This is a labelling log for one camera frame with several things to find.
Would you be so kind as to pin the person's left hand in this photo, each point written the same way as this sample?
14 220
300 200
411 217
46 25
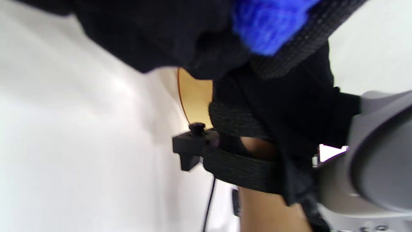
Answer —
145 29

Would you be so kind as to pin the person's right hand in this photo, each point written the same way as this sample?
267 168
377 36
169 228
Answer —
289 109

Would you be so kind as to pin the blue rectangular towel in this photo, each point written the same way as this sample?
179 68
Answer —
267 22

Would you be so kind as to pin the yellow plastic basin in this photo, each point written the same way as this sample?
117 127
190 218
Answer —
194 100

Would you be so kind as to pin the grey right hand controller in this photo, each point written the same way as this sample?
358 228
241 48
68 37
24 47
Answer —
379 161

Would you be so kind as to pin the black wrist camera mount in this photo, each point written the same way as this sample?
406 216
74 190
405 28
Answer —
238 167

